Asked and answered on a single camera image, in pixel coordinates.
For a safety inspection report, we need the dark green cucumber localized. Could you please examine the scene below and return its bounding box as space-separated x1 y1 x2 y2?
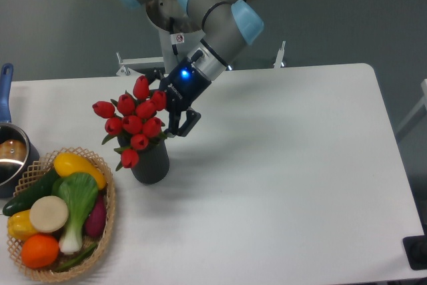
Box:
3 169 60 216

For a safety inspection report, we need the purple sweet potato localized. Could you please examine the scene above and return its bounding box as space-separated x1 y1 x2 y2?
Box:
84 194 107 238

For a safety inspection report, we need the yellow bell pepper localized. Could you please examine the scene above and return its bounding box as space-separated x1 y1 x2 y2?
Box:
7 210 39 241

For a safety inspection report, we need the white metal base frame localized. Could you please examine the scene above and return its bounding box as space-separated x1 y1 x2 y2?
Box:
115 40 287 77

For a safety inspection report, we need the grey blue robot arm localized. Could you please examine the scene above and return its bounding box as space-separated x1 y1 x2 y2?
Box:
121 0 264 137

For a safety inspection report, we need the blue handled saucepan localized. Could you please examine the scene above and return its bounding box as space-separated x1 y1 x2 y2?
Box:
1 63 39 198

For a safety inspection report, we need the beige round disc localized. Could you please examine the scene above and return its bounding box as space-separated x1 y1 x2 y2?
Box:
29 196 69 233

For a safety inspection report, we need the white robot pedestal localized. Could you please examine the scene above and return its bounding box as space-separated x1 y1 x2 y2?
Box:
145 0 207 74

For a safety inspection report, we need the orange fruit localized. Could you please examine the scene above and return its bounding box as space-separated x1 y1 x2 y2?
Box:
21 234 59 269

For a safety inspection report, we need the dark grey ribbed vase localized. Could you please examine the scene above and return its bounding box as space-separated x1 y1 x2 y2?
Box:
131 140 169 185

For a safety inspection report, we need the black device at edge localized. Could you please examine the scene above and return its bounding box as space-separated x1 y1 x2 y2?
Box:
402 235 426 270

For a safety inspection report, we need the woven wicker basket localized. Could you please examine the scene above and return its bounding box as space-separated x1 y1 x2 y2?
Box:
6 146 117 283

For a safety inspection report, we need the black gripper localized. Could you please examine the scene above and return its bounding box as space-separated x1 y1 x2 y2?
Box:
144 58 211 137

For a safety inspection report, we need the yellow squash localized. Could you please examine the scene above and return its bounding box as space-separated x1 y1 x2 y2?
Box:
53 152 107 190

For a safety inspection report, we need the red tulip bouquet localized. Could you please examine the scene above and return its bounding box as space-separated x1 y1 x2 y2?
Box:
92 75 167 170

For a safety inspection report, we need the green chili pepper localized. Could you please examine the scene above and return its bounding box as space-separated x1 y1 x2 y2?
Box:
54 243 98 272

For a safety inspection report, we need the green bok choy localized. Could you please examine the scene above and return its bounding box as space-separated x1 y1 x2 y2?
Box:
52 172 98 255

